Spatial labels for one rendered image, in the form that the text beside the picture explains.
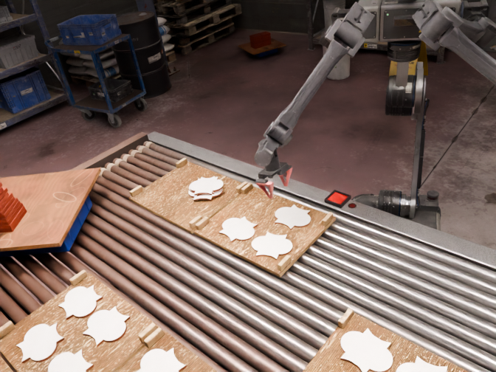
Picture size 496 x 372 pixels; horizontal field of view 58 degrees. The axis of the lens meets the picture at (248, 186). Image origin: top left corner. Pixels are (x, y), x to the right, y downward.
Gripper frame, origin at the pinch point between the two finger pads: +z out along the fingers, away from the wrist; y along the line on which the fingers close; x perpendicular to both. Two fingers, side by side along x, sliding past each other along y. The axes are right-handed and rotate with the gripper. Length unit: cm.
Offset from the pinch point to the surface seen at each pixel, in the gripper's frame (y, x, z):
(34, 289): -75, 56, 7
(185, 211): -16.7, 36.8, 5.6
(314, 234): -2.6, -14.4, 14.8
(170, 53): 307, 423, -4
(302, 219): 1.4, -7.1, 12.3
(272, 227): -7.1, 0.5, 12.1
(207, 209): -11.0, 29.8, 6.7
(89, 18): 163, 354, -75
